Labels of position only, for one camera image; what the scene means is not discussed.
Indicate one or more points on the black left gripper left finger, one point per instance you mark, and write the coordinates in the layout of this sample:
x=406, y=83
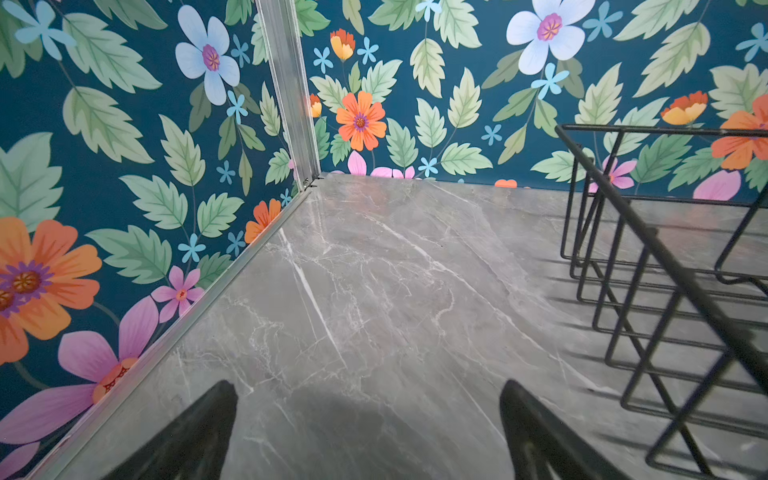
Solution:
x=193, y=446

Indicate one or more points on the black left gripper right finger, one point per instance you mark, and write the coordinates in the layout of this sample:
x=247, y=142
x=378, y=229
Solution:
x=541, y=446

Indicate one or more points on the black wire dish rack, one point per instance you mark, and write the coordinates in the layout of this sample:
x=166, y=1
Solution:
x=657, y=301

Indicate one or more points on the aluminium frame post back left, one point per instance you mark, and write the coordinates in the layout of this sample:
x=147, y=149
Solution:
x=284, y=52

